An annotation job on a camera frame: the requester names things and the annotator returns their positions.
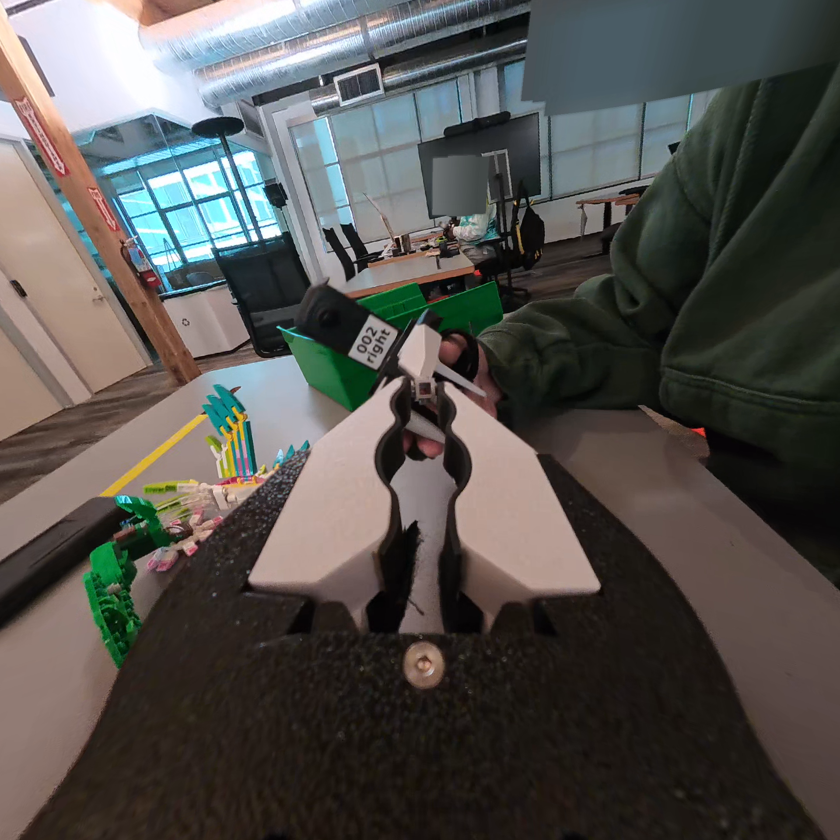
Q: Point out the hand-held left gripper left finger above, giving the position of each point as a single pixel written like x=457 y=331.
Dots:
x=321 y=518

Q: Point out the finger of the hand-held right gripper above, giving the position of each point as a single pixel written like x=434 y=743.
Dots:
x=423 y=348
x=456 y=382

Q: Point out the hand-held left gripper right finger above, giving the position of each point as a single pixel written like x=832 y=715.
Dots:
x=518 y=518

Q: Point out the small white brown lego piece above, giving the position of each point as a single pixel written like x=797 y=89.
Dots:
x=423 y=390

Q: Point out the green storage bin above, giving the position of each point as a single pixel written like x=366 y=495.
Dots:
x=341 y=374

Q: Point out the green lego plant model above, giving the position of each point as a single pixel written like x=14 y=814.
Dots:
x=108 y=590

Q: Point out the person's right forearm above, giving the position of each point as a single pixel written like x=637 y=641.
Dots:
x=577 y=354

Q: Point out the colourful lego feather fan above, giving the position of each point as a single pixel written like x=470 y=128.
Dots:
x=231 y=420

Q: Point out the black mesh office chair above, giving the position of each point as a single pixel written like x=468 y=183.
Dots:
x=262 y=295

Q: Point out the black slim chair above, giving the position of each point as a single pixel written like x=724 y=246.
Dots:
x=359 y=246
x=338 y=249

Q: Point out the grey meeting table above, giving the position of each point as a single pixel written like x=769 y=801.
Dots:
x=407 y=270

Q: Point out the white recycling bin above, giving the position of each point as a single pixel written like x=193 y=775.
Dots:
x=203 y=321

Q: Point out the black yellow backpack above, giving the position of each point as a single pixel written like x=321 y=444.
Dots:
x=528 y=229

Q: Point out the yellow tape strip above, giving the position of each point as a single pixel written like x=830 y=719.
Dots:
x=157 y=453

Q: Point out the large grid window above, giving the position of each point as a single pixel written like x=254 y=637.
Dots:
x=190 y=203

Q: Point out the red fire extinguisher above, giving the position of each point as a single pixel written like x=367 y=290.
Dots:
x=141 y=259

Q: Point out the black television screen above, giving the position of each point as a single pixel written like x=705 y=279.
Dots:
x=518 y=151

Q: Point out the black floor lamp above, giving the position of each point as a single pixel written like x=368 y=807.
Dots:
x=220 y=126

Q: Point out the wooden standing desk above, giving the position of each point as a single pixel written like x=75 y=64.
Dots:
x=610 y=200

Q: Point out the short red fire sign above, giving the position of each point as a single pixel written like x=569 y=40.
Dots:
x=103 y=207

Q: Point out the black flat case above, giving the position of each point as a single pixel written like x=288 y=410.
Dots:
x=46 y=558

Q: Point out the white door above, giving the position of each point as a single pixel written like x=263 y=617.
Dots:
x=19 y=387
x=46 y=275

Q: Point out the person's green jacket torso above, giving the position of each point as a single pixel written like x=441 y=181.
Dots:
x=754 y=262

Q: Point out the long red fire sign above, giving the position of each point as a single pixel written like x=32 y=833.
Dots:
x=43 y=134

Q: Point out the black wall speaker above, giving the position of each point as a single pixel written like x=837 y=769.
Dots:
x=275 y=193

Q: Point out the wooden support post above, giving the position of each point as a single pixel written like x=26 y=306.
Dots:
x=98 y=249

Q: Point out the white wall vent grille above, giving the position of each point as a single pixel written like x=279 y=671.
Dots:
x=359 y=82

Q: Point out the narrow silver ventilation duct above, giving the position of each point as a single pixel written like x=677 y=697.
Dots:
x=275 y=79

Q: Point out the wide silver ventilation duct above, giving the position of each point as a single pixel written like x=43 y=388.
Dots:
x=328 y=23

